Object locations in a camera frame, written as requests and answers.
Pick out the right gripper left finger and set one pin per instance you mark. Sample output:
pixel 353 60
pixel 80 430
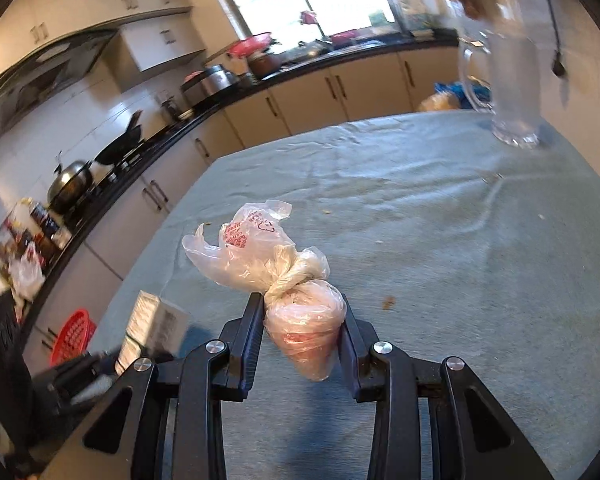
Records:
pixel 164 420

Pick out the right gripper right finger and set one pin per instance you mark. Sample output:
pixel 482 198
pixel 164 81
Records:
pixel 444 404

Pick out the blue white medicine box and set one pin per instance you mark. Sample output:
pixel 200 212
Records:
pixel 156 327

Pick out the knotted clear plastic bag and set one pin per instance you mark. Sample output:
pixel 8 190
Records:
pixel 303 311

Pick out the lower kitchen cabinets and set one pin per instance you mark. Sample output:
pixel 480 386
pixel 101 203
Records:
pixel 112 228

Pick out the kitchen cabinets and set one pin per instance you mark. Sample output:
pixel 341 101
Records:
pixel 155 46
pixel 112 228

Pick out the upper kitchen cabinets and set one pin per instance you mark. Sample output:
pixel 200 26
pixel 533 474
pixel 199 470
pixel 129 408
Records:
pixel 155 46

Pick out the red plastic mesh basket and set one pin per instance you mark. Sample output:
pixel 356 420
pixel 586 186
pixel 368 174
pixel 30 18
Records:
pixel 73 338

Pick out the white plastic bag on counter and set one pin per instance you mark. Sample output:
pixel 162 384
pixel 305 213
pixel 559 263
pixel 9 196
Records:
pixel 26 273

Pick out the grey-green table cloth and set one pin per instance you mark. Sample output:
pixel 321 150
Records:
pixel 449 242

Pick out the steel pot with lid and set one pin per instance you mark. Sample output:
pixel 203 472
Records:
pixel 71 183

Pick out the black wok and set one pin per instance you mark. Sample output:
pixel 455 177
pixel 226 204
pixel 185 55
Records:
pixel 128 141

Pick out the range hood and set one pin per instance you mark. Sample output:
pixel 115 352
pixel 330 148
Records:
pixel 47 71

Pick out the clear glass pitcher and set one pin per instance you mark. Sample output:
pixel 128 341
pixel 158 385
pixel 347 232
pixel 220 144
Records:
pixel 514 83

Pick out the blue bag behind table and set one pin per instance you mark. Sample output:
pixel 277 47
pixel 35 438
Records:
pixel 482 92

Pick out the silver rice cooker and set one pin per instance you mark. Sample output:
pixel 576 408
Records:
pixel 209 85

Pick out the pink colander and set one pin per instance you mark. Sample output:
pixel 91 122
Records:
pixel 250 45

